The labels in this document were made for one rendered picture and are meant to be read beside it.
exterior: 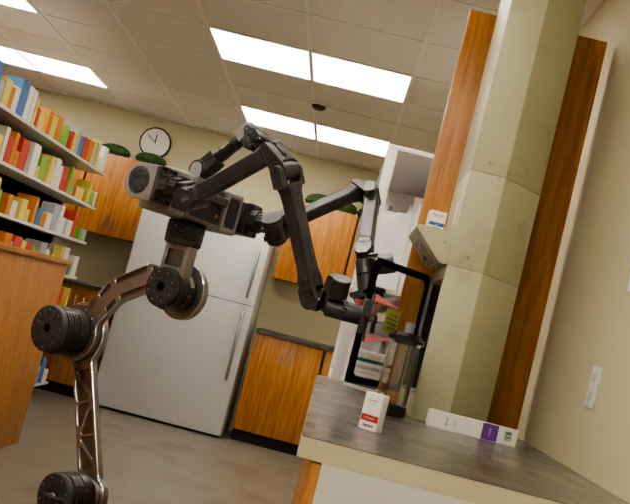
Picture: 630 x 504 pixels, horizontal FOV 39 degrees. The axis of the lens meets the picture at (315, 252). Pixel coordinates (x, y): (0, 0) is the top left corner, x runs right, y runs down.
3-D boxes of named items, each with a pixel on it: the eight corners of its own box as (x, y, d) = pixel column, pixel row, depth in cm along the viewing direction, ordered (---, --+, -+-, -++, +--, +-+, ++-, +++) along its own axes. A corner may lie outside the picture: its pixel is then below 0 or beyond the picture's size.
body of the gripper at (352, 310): (372, 299, 256) (347, 293, 256) (363, 334, 255) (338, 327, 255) (370, 300, 262) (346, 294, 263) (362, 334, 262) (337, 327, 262)
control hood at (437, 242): (434, 271, 300) (441, 242, 301) (447, 264, 268) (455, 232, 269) (401, 262, 301) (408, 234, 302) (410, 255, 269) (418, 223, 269)
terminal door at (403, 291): (402, 392, 296) (431, 276, 299) (345, 382, 274) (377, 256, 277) (401, 392, 296) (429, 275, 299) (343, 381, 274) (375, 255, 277)
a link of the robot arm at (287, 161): (289, 132, 263) (269, 134, 255) (307, 174, 263) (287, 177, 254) (190, 189, 290) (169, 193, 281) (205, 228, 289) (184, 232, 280)
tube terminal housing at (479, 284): (474, 426, 296) (527, 203, 302) (492, 439, 264) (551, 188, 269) (401, 407, 297) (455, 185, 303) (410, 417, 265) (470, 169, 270)
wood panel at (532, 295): (513, 435, 303) (605, 44, 314) (515, 436, 300) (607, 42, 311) (373, 399, 305) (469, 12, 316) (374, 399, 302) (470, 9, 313)
